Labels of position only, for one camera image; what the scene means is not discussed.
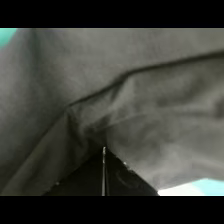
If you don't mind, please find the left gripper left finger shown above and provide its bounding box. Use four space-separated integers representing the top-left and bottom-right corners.
42 145 104 197

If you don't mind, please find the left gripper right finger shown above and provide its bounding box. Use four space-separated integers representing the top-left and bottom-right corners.
104 145 160 197

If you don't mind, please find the grey T-shirt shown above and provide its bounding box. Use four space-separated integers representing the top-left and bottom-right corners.
0 28 224 197

